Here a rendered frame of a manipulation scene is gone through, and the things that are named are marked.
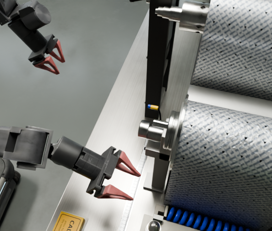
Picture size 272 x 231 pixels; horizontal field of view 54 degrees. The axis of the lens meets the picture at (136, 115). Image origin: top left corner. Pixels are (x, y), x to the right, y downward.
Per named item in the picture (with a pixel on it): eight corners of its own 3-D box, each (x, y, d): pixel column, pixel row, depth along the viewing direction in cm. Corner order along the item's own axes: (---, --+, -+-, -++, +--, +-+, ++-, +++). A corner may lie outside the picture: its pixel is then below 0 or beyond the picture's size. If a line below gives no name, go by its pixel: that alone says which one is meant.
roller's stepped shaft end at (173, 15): (156, 13, 62) (157, 0, 60) (182, 17, 61) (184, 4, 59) (153, 20, 61) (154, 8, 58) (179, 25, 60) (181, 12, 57)
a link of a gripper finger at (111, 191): (122, 211, 62) (87, 194, 59) (132, 183, 66) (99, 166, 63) (136, 207, 56) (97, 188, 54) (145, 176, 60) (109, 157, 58)
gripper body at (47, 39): (57, 37, 88) (40, 19, 83) (45, 57, 82) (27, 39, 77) (43, 43, 91) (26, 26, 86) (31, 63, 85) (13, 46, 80)
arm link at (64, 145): (45, 156, 53) (59, 132, 55) (44, 157, 60) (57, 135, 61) (76, 172, 55) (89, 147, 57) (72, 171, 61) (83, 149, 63)
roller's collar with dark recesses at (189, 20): (182, 19, 64) (186, -7, 58) (207, 24, 63) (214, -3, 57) (177, 35, 60) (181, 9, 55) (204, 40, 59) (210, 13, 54)
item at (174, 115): (171, 118, 56) (172, 103, 49) (180, 120, 56) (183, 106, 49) (162, 152, 53) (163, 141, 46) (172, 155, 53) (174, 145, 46)
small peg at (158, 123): (154, 120, 51) (154, 117, 49) (168, 123, 50) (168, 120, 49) (152, 126, 50) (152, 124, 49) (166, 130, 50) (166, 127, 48)
